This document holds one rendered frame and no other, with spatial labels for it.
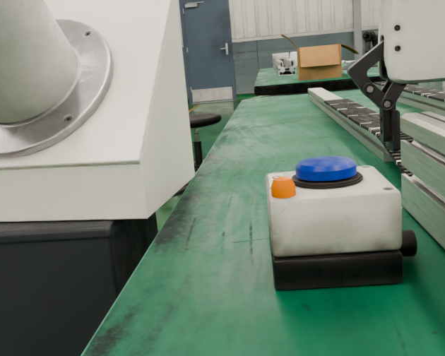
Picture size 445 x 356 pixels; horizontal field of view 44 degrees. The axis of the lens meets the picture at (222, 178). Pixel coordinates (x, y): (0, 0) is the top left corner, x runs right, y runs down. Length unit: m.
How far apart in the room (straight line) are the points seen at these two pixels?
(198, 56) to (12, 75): 10.97
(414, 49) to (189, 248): 0.27
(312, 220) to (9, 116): 0.35
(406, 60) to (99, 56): 0.31
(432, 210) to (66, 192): 0.34
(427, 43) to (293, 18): 10.95
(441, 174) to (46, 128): 0.37
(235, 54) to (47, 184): 10.92
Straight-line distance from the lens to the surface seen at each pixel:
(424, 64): 0.54
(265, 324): 0.31
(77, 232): 0.54
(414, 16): 0.53
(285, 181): 0.33
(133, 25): 0.65
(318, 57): 2.59
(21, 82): 0.56
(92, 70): 0.60
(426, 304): 0.34
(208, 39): 11.47
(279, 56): 3.84
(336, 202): 0.33
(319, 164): 0.36
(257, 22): 11.47
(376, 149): 0.75
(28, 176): 0.58
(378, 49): 0.54
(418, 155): 0.45
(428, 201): 0.44
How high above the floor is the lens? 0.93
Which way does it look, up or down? 13 degrees down
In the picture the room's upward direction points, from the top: 5 degrees counter-clockwise
